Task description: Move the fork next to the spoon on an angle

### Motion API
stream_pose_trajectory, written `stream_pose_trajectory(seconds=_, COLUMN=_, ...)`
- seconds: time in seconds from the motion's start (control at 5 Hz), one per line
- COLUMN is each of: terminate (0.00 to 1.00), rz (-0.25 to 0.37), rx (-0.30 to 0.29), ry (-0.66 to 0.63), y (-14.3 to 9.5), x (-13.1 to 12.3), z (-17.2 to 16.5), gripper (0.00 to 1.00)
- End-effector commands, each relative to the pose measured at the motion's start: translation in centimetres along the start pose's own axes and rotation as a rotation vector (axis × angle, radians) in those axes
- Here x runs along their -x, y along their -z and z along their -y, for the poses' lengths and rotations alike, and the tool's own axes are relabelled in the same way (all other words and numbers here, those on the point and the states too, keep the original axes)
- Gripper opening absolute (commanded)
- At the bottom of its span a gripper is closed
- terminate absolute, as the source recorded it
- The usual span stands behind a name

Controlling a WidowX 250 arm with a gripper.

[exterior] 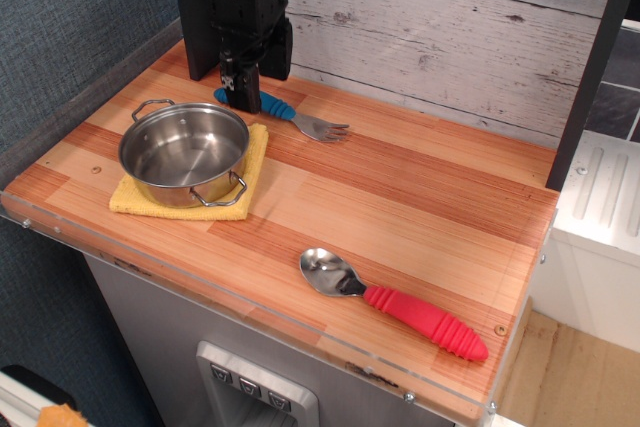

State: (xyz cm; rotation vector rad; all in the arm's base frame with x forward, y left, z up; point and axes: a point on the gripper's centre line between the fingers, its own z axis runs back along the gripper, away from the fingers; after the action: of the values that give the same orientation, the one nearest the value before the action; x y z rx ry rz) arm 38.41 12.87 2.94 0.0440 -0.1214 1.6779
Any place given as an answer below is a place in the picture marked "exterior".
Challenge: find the blue handled metal fork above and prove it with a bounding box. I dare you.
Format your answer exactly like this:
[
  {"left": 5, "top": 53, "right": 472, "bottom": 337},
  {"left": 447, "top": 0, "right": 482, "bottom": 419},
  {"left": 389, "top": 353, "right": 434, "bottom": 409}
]
[{"left": 214, "top": 87, "right": 349, "bottom": 143}]

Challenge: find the small stainless steel pot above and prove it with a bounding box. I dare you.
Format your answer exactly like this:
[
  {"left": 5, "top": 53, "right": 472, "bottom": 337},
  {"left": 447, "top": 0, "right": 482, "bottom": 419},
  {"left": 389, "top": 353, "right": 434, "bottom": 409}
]
[{"left": 118, "top": 99, "right": 250, "bottom": 208}]

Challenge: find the silver dispenser panel with buttons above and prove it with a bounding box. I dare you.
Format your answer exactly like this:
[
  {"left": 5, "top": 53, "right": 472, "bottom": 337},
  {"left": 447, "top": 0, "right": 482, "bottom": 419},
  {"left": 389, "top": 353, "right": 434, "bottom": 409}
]
[{"left": 196, "top": 341, "right": 320, "bottom": 426}]

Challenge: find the white toy sink drainboard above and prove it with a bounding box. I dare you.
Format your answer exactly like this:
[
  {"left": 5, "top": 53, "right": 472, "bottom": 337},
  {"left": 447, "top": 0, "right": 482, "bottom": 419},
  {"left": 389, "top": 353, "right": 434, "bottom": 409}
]
[{"left": 529, "top": 132, "right": 639, "bottom": 351}]

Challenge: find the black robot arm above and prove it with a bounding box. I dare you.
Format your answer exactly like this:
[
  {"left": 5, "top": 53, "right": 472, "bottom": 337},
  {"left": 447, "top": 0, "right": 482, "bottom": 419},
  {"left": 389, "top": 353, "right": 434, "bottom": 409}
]
[{"left": 210, "top": 0, "right": 293, "bottom": 113}]

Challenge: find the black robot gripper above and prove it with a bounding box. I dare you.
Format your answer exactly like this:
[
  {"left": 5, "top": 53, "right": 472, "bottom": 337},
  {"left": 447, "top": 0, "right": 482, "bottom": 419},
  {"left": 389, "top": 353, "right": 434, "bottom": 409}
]
[{"left": 210, "top": 0, "right": 293, "bottom": 114}]

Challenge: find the clear acrylic edge guard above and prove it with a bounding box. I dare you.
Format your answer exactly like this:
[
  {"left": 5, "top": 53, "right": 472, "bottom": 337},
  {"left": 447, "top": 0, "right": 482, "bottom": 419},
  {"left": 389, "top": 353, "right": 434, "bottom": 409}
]
[{"left": 2, "top": 185, "right": 499, "bottom": 426}]

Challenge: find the red handled metal spoon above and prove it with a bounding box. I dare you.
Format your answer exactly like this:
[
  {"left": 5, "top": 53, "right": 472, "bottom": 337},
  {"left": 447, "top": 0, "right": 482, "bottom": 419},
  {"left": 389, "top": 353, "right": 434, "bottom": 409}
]
[{"left": 299, "top": 248, "right": 489, "bottom": 362}]

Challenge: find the orange and black object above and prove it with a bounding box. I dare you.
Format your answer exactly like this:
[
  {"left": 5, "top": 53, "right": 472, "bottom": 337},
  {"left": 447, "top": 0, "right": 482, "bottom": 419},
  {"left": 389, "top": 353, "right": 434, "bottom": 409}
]
[{"left": 1, "top": 365, "right": 91, "bottom": 426}]

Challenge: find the yellow folded cloth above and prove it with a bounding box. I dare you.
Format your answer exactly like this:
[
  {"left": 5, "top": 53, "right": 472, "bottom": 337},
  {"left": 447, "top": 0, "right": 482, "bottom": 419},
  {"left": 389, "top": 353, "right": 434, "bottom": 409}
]
[{"left": 109, "top": 123, "right": 269, "bottom": 221}]

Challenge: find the black right upright post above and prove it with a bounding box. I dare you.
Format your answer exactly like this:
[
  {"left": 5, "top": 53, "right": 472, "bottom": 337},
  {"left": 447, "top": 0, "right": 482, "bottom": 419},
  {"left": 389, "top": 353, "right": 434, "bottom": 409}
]
[{"left": 545, "top": 0, "right": 631, "bottom": 192}]

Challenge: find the grey toy fridge cabinet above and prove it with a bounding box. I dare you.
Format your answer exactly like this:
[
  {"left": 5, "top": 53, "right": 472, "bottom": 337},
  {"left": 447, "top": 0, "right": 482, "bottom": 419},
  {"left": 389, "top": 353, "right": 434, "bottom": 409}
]
[{"left": 86, "top": 256, "right": 451, "bottom": 426}]

